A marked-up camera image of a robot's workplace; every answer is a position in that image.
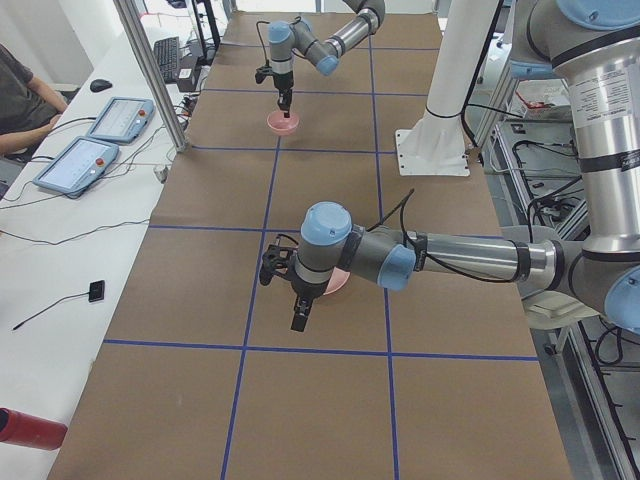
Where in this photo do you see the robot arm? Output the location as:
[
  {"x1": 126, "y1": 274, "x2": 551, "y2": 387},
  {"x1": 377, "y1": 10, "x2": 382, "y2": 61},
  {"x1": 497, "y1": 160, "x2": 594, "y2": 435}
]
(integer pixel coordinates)
[
  {"x1": 287, "y1": 1, "x2": 639, "y2": 332},
  {"x1": 255, "y1": 0, "x2": 386, "y2": 120}
]

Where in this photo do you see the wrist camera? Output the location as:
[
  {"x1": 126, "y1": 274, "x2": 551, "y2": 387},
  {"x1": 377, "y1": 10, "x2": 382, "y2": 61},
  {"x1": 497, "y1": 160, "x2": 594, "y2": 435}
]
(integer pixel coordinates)
[
  {"x1": 259, "y1": 244, "x2": 295, "y2": 286},
  {"x1": 255, "y1": 64, "x2": 273, "y2": 85}
]

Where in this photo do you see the black computer mouse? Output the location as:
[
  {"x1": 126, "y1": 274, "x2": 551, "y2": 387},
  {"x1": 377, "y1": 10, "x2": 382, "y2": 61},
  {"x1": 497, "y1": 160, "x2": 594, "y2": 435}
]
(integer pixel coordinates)
[{"x1": 89, "y1": 79, "x2": 113, "y2": 93}]

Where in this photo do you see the small black square device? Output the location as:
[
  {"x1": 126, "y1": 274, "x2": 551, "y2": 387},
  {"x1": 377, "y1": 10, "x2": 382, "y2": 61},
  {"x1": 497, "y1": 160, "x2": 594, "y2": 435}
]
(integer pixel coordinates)
[{"x1": 88, "y1": 280, "x2": 106, "y2": 303}]

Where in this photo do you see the near blue teach pendant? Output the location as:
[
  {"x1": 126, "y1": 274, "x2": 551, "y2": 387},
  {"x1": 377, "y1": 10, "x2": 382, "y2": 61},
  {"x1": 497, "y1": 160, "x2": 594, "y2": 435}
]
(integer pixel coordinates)
[{"x1": 33, "y1": 136, "x2": 120, "y2": 198}]

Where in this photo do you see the pink plate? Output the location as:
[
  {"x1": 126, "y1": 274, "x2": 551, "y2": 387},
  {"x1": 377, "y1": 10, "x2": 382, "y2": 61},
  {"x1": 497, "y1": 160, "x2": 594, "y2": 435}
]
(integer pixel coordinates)
[{"x1": 323, "y1": 268, "x2": 350, "y2": 296}]

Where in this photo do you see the aluminium frame post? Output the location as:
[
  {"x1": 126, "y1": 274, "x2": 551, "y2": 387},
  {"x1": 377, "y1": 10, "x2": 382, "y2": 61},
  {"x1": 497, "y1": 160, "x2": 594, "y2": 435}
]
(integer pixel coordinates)
[{"x1": 113, "y1": 0, "x2": 187, "y2": 152}]

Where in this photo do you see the red bottle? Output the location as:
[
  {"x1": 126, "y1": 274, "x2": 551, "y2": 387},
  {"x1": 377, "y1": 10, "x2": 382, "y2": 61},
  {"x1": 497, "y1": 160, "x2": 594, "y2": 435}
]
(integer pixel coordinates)
[{"x1": 1, "y1": 408, "x2": 68, "y2": 451}]

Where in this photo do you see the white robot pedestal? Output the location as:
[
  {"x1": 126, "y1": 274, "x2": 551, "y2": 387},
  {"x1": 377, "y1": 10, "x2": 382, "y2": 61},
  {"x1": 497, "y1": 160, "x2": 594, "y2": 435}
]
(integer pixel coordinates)
[{"x1": 396, "y1": 0, "x2": 502, "y2": 177}]

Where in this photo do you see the pink bowl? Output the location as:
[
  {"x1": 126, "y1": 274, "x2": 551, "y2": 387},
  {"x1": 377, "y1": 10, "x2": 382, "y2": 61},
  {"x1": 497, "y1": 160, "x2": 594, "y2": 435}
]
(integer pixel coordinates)
[{"x1": 267, "y1": 110, "x2": 300, "y2": 136}]

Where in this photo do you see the brown paper table cover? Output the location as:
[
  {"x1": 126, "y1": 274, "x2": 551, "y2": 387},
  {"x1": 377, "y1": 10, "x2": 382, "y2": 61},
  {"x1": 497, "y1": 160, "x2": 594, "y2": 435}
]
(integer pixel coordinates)
[{"x1": 50, "y1": 13, "x2": 571, "y2": 479}]

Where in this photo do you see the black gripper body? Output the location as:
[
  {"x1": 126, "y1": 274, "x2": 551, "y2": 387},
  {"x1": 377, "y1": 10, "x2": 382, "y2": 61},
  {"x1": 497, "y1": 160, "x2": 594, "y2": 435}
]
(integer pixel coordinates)
[
  {"x1": 293, "y1": 284, "x2": 320, "y2": 316},
  {"x1": 273, "y1": 71, "x2": 294, "y2": 110}
]

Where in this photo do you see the far blue teach pendant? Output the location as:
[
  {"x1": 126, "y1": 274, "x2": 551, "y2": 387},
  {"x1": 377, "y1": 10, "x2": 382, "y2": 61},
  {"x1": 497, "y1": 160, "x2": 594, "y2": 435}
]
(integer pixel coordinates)
[{"x1": 87, "y1": 97, "x2": 155, "y2": 144}]

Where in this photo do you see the seated person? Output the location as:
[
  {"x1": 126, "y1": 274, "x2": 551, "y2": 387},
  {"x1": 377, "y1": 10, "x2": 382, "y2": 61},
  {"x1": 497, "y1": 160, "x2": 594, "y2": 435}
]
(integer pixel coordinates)
[{"x1": 1, "y1": 45, "x2": 68, "y2": 156}]

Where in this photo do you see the blue teach pendant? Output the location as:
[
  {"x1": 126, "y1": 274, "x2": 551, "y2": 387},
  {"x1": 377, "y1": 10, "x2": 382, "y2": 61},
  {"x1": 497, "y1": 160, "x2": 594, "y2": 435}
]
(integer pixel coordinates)
[
  {"x1": 33, "y1": 136, "x2": 120, "y2": 198},
  {"x1": 87, "y1": 97, "x2": 155, "y2": 144}
]

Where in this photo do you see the black keyboard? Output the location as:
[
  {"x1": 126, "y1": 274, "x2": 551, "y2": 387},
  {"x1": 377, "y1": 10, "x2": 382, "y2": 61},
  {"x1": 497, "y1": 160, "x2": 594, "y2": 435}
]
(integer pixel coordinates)
[{"x1": 153, "y1": 36, "x2": 180, "y2": 84}]

